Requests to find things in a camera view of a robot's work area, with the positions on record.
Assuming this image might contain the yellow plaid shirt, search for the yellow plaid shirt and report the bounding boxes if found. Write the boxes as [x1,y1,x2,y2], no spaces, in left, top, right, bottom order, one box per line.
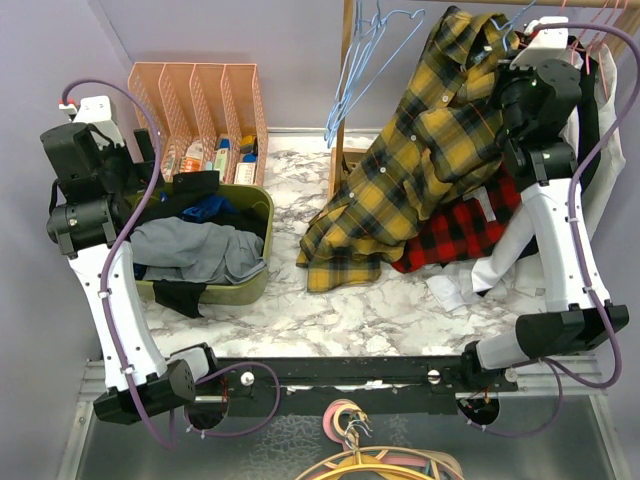
[296,7,519,293]

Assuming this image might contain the single blue wire hanger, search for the single blue wire hanger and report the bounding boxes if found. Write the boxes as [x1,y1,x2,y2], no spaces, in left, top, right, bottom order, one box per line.
[490,0,537,53]

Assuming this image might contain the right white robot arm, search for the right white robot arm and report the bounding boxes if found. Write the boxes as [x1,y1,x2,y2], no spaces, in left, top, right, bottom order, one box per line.
[459,59,629,391]

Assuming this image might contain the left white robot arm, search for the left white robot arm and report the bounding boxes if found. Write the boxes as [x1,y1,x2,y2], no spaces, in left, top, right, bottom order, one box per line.
[40,122,221,425]

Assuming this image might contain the black hanging shirt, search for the black hanging shirt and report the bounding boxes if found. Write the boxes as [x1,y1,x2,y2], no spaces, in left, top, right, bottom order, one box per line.
[506,79,600,228]

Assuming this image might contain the black shirt in bin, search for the black shirt in bin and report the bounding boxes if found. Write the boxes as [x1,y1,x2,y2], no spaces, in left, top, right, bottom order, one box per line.
[133,171,267,318]

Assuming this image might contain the red black plaid shirt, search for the red black plaid shirt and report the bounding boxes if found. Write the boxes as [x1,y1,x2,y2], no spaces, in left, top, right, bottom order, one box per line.
[392,167,521,273]

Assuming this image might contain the white hanging shirt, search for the white hanging shirt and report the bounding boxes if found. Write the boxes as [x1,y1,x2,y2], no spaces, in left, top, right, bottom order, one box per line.
[424,41,628,311]

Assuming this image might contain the small boxes in organizer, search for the small boxes in organizer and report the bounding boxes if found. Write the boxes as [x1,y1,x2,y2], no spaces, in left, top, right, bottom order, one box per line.
[162,135,259,185]

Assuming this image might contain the green plastic laundry bin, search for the green plastic laundry bin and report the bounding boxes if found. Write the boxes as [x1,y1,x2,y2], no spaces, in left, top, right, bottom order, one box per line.
[129,183,273,318]

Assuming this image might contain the wooden clothes rack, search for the wooden clothes rack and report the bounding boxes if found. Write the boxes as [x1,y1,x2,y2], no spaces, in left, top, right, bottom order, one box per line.
[324,1,639,195]

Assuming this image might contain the pile of coloured hangers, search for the pile of coloured hangers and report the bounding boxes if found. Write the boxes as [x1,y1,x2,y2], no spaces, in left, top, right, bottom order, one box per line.
[298,399,464,480]

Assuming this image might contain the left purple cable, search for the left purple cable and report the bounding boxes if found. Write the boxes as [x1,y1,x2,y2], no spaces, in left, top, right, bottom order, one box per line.
[61,78,283,451]

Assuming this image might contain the purple cable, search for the purple cable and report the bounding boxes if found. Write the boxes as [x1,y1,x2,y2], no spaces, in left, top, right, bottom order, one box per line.
[464,21,640,437]
[61,78,283,451]

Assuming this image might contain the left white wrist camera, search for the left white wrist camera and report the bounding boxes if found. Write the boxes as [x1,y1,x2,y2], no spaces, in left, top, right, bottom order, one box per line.
[58,95,124,145]

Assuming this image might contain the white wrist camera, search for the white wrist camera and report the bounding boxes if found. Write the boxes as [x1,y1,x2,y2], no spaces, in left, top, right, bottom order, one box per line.
[509,16,569,70]
[58,95,124,145]

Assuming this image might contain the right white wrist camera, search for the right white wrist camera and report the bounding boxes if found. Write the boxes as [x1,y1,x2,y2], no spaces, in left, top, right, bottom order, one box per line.
[509,16,569,70]

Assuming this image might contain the pink wire hangers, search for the pink wire hangers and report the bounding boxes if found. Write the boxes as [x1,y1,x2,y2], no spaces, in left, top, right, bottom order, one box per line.
[568,0,639,75]

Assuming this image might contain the blue wire hangers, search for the blue wire hangers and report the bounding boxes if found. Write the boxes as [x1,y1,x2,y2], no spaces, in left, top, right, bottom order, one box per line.
[324,1,427,147]

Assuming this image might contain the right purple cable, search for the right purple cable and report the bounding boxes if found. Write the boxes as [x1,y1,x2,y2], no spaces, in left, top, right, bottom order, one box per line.
[464,21,640,437]

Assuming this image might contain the black mounting rail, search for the black mounting rail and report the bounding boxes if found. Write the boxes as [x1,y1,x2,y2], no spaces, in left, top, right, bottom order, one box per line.
[186,356,517,419]

